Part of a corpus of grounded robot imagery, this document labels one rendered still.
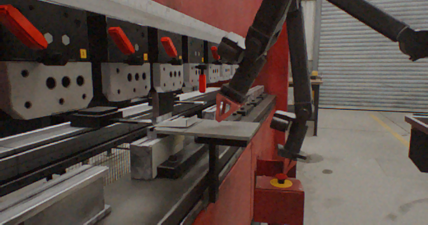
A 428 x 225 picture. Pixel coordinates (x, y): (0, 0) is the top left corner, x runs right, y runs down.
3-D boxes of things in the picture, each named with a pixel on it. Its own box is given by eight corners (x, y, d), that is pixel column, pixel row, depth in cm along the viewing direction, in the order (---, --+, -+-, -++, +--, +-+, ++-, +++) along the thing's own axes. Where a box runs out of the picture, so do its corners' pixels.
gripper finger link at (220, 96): (204, 116, 76) (220, 85, 74) (212, 111, 83) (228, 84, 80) (225, 129, 75) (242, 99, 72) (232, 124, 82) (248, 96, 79)
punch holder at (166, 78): (160, 93, 75) (158, 28, 72) (132, 92, 77) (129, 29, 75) (183, 88, 89) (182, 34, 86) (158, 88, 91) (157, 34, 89)
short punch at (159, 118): (158, 123, 82) (158, 90, 81) (153, 123, 83) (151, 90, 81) (174, 117, 91) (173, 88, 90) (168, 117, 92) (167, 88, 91)
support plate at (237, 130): (249, 140, 70) (249, 136, 70) (154, 133, 78) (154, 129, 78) (260, 125, 87) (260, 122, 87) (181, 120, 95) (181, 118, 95)
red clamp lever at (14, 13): (14, 0, 32) (70, 58, 40) (-12, 3, 34) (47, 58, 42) (6, 11, 31) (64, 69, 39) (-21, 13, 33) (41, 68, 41)
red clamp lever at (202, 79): (206, 93, 97) (205, 64, 96) (194, 92, 98) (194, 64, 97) (207, 92, 99) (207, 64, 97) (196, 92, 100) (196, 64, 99)
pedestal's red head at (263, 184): (303, 226, 92) (306, 173, 90) (253, 222, 95) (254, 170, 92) (295, 197, 112) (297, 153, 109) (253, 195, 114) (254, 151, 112)
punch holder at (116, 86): (112, 102, 56) (107, 14, 53) (76, 101, 58) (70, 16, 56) (151, 95, 70) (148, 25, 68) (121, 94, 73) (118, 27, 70)
